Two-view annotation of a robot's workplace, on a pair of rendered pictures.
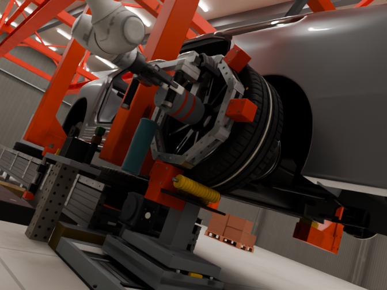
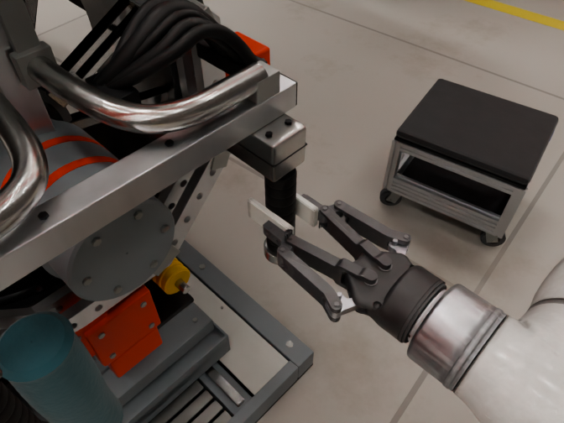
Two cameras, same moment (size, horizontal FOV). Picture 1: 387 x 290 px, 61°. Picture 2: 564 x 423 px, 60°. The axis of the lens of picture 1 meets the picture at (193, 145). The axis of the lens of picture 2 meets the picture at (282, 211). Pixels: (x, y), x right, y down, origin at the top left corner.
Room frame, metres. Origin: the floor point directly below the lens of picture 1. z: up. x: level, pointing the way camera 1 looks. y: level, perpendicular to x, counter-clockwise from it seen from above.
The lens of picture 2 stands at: (1.26, 0.54, 1.26)
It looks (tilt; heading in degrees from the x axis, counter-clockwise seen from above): 48 degrees down; 262
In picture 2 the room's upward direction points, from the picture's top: straight up
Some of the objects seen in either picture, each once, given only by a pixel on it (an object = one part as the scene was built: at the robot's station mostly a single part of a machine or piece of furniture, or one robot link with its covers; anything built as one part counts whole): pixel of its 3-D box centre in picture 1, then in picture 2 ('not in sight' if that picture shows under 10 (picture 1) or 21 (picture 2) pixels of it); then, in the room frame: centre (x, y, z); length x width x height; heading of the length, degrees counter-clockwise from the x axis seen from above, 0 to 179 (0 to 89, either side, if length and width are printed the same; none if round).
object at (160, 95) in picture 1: (179, 103); (75, 203); (1.45, 0.12, 0.85); 0.21 x 0.14 x 0.14; 128
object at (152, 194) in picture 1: (169, 186); (107, 310); (1.51, 0.04, 0.48); 0.16 x 0.12 x 0.17; 128
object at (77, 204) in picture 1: (77, 202); not in sight; (3.18, 0.83, 0.13); 2.47 x 0.85 x 0.27; 38
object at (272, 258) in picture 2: (173, 88); (280, 211); (1.21, 0.15, 0.83); 0.04 x 0.04 x 0.16
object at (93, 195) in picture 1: (44, 174); not in sight; (2.94, 1.14, 0.28); 2.47 x 0.09 x 0.22; 38
